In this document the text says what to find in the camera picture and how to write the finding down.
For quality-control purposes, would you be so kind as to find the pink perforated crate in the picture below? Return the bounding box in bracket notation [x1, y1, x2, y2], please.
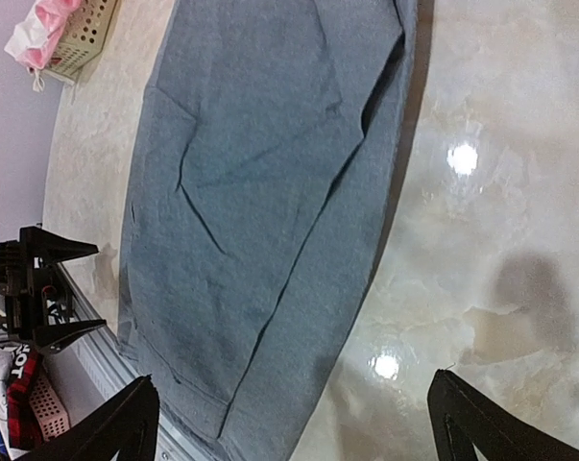
[29, 371, 70, 442]

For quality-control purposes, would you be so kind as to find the pink garment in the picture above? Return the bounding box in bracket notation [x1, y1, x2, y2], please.
[4, 0, 82, 92]

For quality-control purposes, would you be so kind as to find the aluminium front rail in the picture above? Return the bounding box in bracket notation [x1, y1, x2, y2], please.
[59, 264, 208, 461]

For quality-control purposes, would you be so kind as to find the grey garment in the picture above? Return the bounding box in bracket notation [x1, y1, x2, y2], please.
[117, 1, 418, 460]

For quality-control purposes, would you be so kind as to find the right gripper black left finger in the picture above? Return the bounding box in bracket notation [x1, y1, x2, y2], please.
[21, 376, 160, 461]

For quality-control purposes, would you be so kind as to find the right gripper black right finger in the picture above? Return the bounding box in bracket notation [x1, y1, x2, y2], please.
[427, 370, 579, 461]

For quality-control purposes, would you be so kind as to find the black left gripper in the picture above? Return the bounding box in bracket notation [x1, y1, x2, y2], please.
[0, 226, 107, 354]

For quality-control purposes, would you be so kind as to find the beige perforated laundry basket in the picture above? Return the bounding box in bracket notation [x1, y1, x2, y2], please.
[43, 0, 119, 85]

